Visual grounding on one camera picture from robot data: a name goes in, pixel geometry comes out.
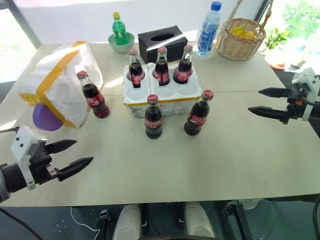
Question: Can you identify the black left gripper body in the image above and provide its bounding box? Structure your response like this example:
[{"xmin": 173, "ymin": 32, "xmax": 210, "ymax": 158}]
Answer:
[{"xmin": 28, "ymin": 143, "xmax": 62, "ymax": 186}]

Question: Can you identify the small black device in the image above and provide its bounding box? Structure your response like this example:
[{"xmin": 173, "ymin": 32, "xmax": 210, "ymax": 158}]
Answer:
[{"xmin": 95, "ymin": 208, "xmax": 112, "ymax": 240}]

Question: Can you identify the black tissue box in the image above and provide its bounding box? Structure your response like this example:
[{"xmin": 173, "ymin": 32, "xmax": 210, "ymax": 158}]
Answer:
[{"xmin": 137, "ymin": 24, "xmax": 189, "ymax": 64}]

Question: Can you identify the wicker basket with rope handle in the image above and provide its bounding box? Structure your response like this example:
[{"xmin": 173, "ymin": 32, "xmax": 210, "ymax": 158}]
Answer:
[{"xmin": 215, "ymin": 0, "xmax": 267, "ymax": 61}]

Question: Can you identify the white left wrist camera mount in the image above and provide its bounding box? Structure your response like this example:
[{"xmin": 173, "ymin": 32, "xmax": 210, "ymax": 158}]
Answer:
[{"xmin": 10, "ymin": 125, "xmax": 48, "ymax": 191}]

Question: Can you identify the pale green bowl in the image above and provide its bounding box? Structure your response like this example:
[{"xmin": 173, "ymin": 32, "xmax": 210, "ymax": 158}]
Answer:
[{"xmin": 107, "ymin": 32, "xmax": 136, "ymax": 54}]

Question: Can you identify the black metal frame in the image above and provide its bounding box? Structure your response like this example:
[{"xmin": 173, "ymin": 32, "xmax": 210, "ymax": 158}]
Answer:
[{"xmin": 219, "ymin": 199, "xmax": 254, "ymax": 240}]

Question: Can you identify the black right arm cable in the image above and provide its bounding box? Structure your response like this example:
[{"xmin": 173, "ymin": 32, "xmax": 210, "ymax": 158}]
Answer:
[{"xmin": 296, "ymin": 95, "xmax": 320, "ymax": 106}]

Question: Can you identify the blue water bottle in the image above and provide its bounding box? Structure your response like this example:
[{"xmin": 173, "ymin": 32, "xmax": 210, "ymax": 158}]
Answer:
[{"xmin": 196, "ymin": 1, "xmax": 223, "ymax": 57}]

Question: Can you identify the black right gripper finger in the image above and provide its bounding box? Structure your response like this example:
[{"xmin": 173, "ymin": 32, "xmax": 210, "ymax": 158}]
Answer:
[
  {"xmin": 247, "ymin": 106, "xmax": 286, "ymax": 123},
  {"xmin": 257, "ymin": 87, "xmax": 292, "ymax": 99}
]

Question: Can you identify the green potted plant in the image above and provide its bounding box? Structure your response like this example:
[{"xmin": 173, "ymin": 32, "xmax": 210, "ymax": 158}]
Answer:
[{"xmin": 264, "ymin": 27, "xmax": 291, "ymax": 52}]

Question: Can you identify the purple round disc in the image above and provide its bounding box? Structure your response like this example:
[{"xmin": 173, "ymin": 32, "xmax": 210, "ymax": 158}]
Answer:
[{"xmin": 32, "ymin": 103, "xmax": 65, "ymax": 132}]

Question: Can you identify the green soda bottle yellow cap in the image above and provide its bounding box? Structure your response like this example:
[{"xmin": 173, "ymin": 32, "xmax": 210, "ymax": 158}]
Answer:
[{"xmin": 111, "ymin": 12, "xmax": 128, "ymax": 46}]

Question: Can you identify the white foam lid yellow tape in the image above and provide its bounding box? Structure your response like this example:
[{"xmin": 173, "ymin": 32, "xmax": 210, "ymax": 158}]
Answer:
[{"xmin": 17, "ymin": 40, "xmax": 105, "ymax": 130}]

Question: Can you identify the red dish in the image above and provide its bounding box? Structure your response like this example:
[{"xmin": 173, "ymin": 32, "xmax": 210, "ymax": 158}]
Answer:
[{"xmin": 267, "ymin": 59, "xmax": 286, "ymax": 70}]

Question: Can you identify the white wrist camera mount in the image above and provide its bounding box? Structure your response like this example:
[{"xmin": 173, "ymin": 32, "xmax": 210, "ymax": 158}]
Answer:
[
  {"xmin": 10, "ymin": 125, "xmax": 48, "ymax": 191},
  {"xmin": 291, "ymin": 67, "xmax": 320, "ymax": 122}
]

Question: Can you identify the thin white cable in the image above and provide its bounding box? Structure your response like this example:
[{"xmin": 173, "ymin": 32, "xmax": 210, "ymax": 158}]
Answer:
[{"xmin": 70, "ymin": 206, "xmax": 101, "ymax": 234}]

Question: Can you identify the white rounded shell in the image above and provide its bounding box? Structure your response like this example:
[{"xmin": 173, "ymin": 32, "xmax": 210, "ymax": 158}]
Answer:
[
  {"xmin": 183, "ymin": 201, "xmax": 216, "ymax": 240},
  {"xmin": 111, "ymin": 204, "xmax": 144, "ymax": 240}
]

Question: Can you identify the dark grey window post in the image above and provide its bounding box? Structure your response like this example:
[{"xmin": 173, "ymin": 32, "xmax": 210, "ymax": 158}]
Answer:
[{"xmin": 12, "ymin": 0, "xmax": 41, "ymax": 50}]

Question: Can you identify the glass cola bottle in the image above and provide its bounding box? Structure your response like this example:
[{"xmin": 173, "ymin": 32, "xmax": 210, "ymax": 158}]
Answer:
[
  {"xmin": 183, "ymin": 89, "xmax": 215, "ymax": 137},
  {"xmin": 76, "ymin": 70, "xmax": 111, "ymax": 119},
  {"xmin": 152, "ymin": 46, "xmax": 172, "ymax": 87},
  {"xmin": 144, "ymin": 93, "xmax": 164, "ymax": 140},
  {"xmin": 127, "ymin": 48, "xmax": 146, "ymax": 89},
  {"xmin": 172, "ymin": 44, "xmax": 194, "ymax": 85}
]

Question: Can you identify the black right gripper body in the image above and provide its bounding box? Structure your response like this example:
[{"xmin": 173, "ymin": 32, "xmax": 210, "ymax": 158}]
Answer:
[{"xmin": 282, "ymin": 87, "xmax": 308, "ymax": 125}]

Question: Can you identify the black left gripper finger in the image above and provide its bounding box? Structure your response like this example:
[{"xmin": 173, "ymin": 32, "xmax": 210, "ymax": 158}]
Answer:
[
  {"xmin": 57, "ymin": 156, "xmax": 95, "ymax": 182},
  {"xmin": 44, "ymin": 139, "xmax": 78, "ymax": 155}
]

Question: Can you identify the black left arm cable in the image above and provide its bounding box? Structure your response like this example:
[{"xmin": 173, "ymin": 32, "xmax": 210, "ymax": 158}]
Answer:
[{"xmin": 0, "ymin": 126, "xmax": 21, "ymax": 134}]

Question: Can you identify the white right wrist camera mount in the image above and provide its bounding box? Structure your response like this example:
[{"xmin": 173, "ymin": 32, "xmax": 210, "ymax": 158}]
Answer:
[{"xmin": 291, "ymin": 67, "xmax": 320, "ymax": 122}]

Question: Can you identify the white foam bottle tray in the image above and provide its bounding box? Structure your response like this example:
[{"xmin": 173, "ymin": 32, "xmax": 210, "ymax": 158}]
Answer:
[{"xmin": 122, "ymin": 62, "xmax": 203, "ymax": 119}]

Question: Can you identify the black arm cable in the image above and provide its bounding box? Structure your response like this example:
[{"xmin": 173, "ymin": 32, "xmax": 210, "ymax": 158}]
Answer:
[
  {"xmin": 296, "ymin": 95, "xmax": 320, "ymax": 106},
  {"xmin": 0, "ymin": 126, "xmax": 21, "ymax": 134}
]

